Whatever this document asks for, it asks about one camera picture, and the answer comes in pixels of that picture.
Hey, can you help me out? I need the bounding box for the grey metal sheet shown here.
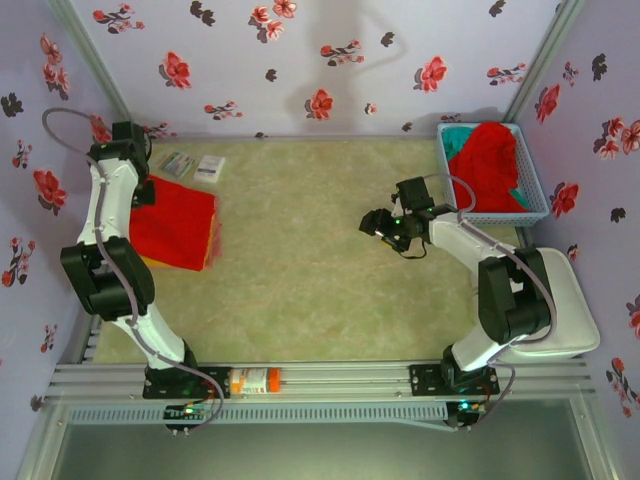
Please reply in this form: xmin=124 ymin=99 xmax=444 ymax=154
xmin=14 ymin=394 xmax=626 ymax=480

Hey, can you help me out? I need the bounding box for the aluminium frame bar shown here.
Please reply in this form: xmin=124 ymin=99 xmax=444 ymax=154
xmin=74 ymin=309 xmax=104 ymax=364
xmin=147 ymin=133 xmax=441 ymax=146

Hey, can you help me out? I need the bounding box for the folded pink cloth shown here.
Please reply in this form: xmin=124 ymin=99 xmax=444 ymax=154
xmin=202 ymin=197 xmax=225 ymax=274

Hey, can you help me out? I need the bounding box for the teal printed card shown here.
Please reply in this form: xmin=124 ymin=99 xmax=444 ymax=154
xmin=158 ymin=149 xmax=196 ymax=179

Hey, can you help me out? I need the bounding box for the crumpled red t-shirt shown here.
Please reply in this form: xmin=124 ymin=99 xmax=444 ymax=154
xmin=447 ymin=121 xmax=524 ymax=214

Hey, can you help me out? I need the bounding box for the folded yellow t-shirt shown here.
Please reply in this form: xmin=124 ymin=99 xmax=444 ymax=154
xmin=141 ymin=207 xmax=222 ymax=272

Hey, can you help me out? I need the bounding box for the grey arm cable tube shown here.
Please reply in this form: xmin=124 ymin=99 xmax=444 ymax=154
xmin=422 ymin=172 xmax=559 ymax=434
xmin=41 ymin=107 xmax=225 ymax=431

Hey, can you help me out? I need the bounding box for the white paper card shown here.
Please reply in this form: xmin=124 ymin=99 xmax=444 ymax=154
xmin=192 ymin=154 xmax=226 ymax=184

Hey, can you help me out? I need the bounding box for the grey right arm cable tube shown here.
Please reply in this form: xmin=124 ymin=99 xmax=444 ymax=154
xmin=422 ymin=172 xmax=559 ymax=434

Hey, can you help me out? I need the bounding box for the grey slotted cable duct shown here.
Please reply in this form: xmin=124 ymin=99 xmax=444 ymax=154
xmin=67 ymin=402 xmax=449 ymax=427

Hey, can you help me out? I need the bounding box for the aluminium mounting rail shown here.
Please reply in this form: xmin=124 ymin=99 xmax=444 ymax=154
xmin=49 ymin=362 xmax=596 ymax=399

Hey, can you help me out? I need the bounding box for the orange pill bottle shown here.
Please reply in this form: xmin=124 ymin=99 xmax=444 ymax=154
xmin=228 ymin=367 xmax=281 ymax=396

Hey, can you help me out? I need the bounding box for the pale green fuzzy mat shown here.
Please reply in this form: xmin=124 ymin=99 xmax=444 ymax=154
xmin=92 ymin=139 xmax=529 ymax=364

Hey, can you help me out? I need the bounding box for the aluminium frame post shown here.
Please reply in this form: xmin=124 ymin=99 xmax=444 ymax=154
xmin=47 ymin=0 xmax=149 ymax=149
xmin=507 ymin=0 xmax=586 ymax=126

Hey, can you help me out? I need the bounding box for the white plastic lid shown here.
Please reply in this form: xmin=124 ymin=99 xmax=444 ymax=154
xmin=514 ymin=245 xmax=601 ymax=361

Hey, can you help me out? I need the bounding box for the grey left arm cable tube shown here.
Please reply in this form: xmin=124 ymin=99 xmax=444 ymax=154
xmin=41 ymin=107 xmax=225 ymax=431

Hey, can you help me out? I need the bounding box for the small circuit board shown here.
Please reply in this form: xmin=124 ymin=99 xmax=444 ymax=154
xmin=446 ymin=399 xmax=489 ymax=434
xmin=163 ymin=402 xmax=214 ymax=437

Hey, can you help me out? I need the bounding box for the blue plastic basket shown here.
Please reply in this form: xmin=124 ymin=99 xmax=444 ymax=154
xmin=437 ymin=122 xmax=551 ymax=229

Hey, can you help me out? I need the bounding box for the large red t-shirt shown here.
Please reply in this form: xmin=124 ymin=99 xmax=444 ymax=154
xmin=128 ymin=173 xmax=221 ymax=274

